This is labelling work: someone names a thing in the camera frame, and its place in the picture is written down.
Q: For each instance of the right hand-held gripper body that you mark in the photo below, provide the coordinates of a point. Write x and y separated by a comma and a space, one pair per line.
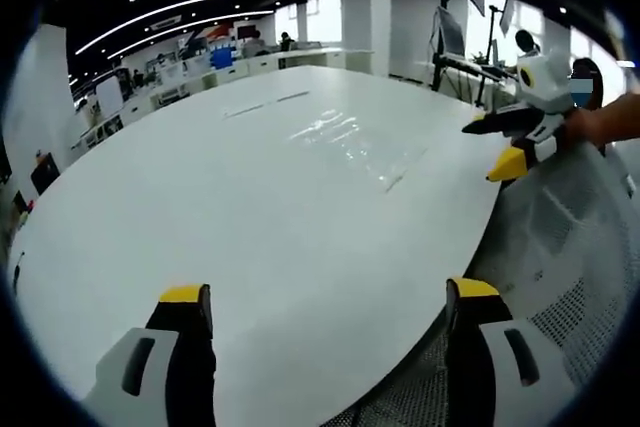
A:
547, 79

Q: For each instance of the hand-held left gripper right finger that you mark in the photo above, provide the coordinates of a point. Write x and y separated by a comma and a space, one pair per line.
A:
500, 347

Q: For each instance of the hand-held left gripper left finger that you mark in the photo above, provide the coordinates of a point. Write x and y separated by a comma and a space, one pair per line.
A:
155, 367

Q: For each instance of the clear resealable plastic bag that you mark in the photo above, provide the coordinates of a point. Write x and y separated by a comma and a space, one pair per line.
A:
345, 142

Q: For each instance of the person's right hand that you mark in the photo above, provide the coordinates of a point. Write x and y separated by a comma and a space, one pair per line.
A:
582, 127

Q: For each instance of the black monitor stand desk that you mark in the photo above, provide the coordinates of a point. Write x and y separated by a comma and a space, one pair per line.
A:
465, 67

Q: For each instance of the computer monitor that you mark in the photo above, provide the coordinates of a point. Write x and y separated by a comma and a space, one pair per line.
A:
450, 29

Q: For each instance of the black office chair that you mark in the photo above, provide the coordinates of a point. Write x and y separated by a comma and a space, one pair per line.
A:
46, 172

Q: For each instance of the white office counter row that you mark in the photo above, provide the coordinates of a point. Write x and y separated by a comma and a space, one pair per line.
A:
200, 79

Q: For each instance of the blue storage box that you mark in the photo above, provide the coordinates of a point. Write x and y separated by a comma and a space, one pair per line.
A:
221, 57

